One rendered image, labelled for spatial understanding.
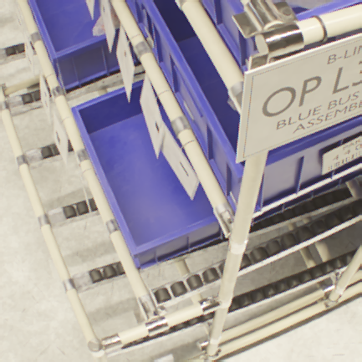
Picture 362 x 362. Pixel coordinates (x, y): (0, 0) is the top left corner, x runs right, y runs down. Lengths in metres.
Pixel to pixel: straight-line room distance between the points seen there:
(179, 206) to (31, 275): 0.87
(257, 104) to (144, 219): 0.85
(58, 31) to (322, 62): 1.19
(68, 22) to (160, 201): 0.56
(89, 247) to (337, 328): 0.83
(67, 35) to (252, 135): 1.08
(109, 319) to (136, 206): 0.75
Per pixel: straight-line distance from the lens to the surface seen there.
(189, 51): 1.53
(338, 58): 0.92
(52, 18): 2.04
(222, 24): 1.07
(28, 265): 2.51
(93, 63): 1.86
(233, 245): 1.36
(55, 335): 2.42
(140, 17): 1.55
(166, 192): 1.75
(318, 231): 1.74
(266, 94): 0.91
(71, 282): 1.98
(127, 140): 1.81
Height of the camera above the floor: 2.32
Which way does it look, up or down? 64 degrees down
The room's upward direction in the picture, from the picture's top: 1 degrees clockwise
